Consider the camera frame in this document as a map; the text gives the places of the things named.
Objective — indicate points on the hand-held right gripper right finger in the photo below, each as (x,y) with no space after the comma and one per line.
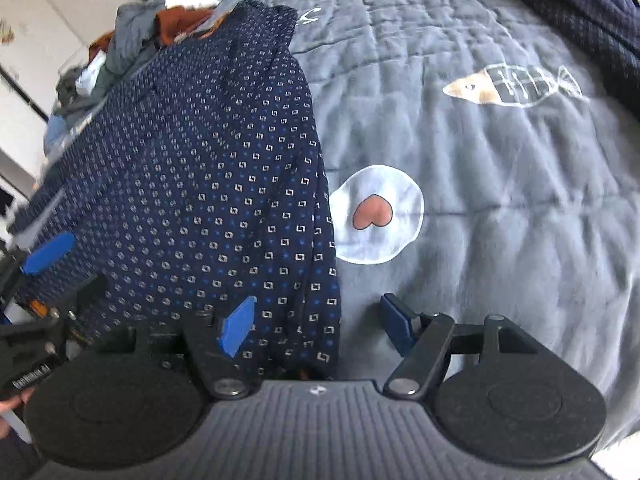
(398,323)

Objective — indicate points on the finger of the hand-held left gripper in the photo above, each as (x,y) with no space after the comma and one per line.
(50,252)

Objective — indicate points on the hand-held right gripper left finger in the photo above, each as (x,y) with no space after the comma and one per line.
(237,325)

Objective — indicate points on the navy patterned shirt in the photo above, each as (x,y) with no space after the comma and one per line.
(200,185)

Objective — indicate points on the person's left hand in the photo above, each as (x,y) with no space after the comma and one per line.
(11,405)

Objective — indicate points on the grey quilted printed blanket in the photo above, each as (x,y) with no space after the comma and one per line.
(450,160)

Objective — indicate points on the light blue garment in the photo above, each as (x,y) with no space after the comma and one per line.
(87,77)

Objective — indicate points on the grey crumpled garment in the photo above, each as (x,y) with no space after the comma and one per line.
(132,25)

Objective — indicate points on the white wardrobe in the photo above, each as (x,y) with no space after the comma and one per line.
(45,10)

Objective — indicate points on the rust brown garment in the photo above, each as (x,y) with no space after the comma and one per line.
(170,22)

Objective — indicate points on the dark navy dotted garment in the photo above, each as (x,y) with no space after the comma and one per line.
(590,20)

